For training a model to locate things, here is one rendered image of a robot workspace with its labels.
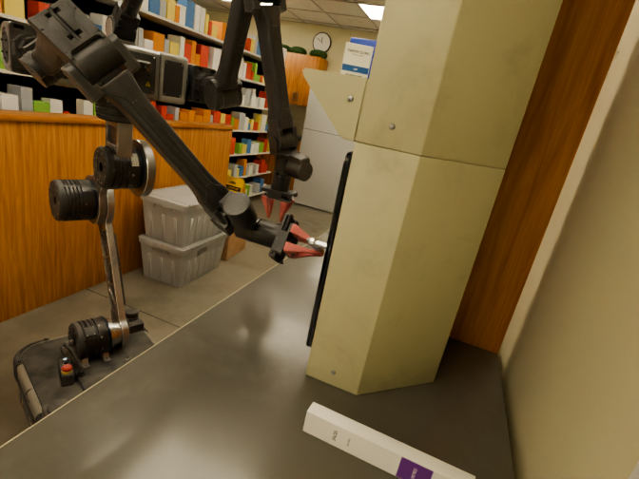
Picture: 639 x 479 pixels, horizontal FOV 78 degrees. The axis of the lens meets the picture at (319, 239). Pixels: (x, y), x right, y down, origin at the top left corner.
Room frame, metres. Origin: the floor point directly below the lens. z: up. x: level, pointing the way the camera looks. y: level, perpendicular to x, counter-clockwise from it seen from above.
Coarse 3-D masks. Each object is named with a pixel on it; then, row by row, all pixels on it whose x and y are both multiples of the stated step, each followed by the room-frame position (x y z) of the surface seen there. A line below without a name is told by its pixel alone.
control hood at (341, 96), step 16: (320, 80) 0.70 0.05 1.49; (336, 80) 0.69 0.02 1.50; (352, 80) 0.68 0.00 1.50; (320, 96) 0.69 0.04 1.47; (336, 96) 0.69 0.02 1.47; (352, 96) 0.68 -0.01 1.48; (336, 112) 0.69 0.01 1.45; (352, 112) 0.68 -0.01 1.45; (336, 128) 0.69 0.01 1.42; (352, 128) 0.68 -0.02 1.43
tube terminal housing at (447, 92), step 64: (448, 0) 0.65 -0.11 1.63; (512, 0) 0.68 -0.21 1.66; (384, 64) 0.67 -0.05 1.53; (448, 64) 0.64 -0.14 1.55; (512, 64) 0.70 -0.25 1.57; (384, 128) 0.66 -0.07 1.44; (448, 128) 0.66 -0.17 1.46; (512, 128) 0.73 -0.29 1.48; (384, 192) 0.65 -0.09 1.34; (448, 192) 0.68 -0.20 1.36; (384, 256) 0.65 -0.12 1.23; (448, 256) 0.70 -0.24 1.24; (320, 320) 0.67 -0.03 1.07; (384, 320) 0.65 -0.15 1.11; (448, 320) 0.73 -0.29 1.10; (384, 384) 0.67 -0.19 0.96
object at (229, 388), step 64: (192, 320) 0.78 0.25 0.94; (256, 320) 0.84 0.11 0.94; (128, 384) 0.55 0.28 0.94; (192, 384) 0.58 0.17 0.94; (256, 384) 0.62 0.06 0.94; (320, 384) 0.65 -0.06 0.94; (448, 384) 0.74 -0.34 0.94; (0, 448) 0.39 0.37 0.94; (64, 448) 0.41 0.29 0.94; (128, 448) 0.43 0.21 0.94; (192, 448) 0.45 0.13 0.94; (256, 448) 0.47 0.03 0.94; (320, 448) 0.50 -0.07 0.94; (448, 448) 0.55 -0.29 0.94
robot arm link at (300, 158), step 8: (272, 136) 1.16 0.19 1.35; (272, 144) 1.17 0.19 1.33; (272, 152) 1.17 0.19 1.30; (280, 152) 1.17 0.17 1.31; (288, 152) 1.18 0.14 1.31; (296, 152) 1.18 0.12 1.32; (288, 160) 1.16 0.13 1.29; (296, 160) 1.14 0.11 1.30; (304, 160) 1.14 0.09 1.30; (288, 168) 1.15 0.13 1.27; (296, 168) 1.13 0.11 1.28; (304, 168) 1.14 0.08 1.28; (312, 168) 1.16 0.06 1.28; (296, 176) 1.13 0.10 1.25; (304, 176) 1.14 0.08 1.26
